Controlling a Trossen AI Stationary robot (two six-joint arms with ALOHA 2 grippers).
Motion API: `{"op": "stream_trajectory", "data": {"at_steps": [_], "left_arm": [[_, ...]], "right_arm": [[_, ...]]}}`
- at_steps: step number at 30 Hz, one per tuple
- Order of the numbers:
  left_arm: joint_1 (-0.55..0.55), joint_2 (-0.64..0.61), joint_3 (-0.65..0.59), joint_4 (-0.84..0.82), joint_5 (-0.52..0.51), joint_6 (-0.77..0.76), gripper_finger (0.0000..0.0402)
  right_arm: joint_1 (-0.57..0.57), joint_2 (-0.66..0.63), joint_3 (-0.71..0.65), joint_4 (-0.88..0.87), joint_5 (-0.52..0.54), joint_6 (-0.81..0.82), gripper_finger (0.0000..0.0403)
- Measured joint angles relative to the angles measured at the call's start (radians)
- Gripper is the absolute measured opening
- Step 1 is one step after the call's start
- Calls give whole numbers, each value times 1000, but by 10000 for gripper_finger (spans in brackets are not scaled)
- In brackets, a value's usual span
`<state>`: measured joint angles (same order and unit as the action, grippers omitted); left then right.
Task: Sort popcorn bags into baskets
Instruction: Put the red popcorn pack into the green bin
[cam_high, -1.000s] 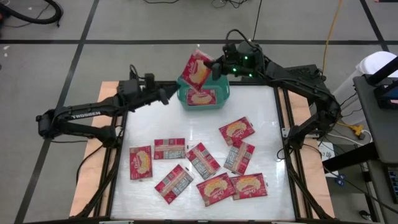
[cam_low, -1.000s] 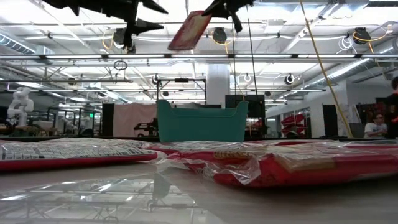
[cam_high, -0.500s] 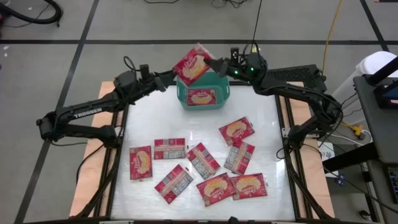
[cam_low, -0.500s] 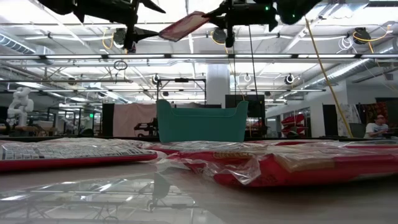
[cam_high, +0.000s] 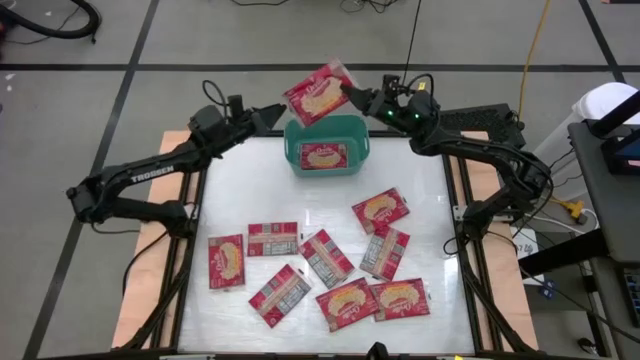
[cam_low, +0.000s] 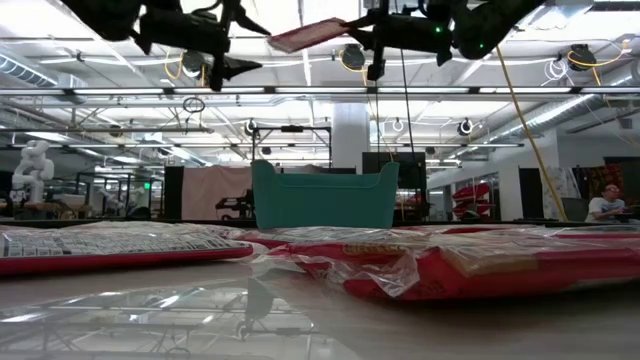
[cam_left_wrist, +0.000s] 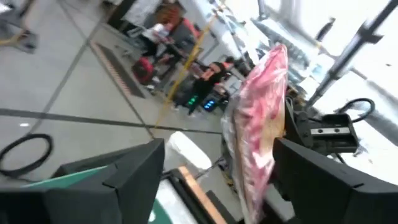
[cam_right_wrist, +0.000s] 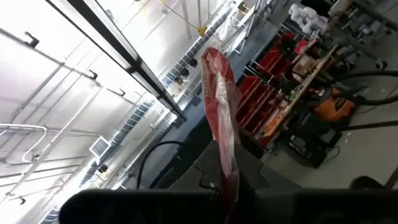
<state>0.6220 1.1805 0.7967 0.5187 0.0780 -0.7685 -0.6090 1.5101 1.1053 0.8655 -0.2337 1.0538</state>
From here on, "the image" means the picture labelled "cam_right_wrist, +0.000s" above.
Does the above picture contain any black vacuum hose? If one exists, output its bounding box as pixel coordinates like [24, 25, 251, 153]
[329, 70, 398, 106]

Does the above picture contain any yellow hanging cable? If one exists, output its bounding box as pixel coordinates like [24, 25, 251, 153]
[158, 0, 224, 44]

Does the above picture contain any white humanoid robot figure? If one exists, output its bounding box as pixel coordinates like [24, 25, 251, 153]
[288, 2, 328, 35]

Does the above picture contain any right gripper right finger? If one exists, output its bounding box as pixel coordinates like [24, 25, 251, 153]
[236, 145, 301, 190]

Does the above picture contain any white ceiling unit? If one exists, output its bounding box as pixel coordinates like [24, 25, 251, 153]
[89, 136, 110, 157]

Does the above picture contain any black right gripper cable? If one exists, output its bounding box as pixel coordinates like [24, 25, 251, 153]
[136, 141, 185, 190]

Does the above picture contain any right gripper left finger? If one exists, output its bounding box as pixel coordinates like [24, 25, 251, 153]
[169, 139, 224, 190]

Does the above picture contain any wooden workbench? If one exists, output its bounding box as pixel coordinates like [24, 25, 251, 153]
[257, 43, 339, 138]

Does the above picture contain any black overhead light bar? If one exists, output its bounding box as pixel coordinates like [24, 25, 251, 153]
[46, 0, 188, 121]

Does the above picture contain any red bin shelf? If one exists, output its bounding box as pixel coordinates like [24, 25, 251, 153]
[236, 32, 312, 147]

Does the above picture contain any red popcorn bag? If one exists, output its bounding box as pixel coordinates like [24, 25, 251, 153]
[200, 46, 242, 224]

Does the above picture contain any orange shop vacuum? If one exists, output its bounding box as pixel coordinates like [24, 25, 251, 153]
[312, 88, 356, 123]

